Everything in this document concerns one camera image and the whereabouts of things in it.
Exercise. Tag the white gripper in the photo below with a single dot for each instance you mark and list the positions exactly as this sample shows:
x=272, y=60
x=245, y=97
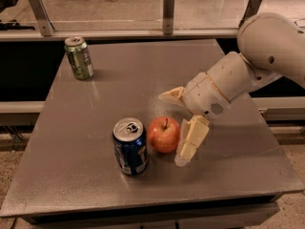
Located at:
x=202, y=95

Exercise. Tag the red apple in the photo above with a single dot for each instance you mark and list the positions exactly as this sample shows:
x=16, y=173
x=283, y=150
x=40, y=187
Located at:
x=164, y=134

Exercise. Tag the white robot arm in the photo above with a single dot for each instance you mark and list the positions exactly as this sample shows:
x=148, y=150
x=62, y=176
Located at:
x=269, y=46

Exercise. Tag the blue pepsi can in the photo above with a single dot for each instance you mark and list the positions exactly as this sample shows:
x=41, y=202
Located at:
x=129, y=139

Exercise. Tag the green soda can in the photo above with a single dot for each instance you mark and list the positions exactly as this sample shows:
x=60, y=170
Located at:
x=79, y=57

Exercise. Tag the metal railing base rail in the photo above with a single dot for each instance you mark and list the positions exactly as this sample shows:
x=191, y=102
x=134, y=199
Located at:
x=6, y=36

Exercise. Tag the middle metal railing bracket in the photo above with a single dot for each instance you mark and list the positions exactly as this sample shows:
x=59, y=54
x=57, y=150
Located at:
x=168, y=13

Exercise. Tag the metal railing bracket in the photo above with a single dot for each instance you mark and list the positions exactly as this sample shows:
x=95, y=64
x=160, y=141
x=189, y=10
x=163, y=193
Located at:
x=251, y=10
x=44, y=24
x=168, y=13

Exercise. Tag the right metal railing bracket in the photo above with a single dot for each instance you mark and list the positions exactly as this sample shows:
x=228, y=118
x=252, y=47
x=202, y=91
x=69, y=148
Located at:
x=251, y=10

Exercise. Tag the left metal railing bracket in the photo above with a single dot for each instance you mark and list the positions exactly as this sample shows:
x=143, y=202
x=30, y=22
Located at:
x=44, y=24

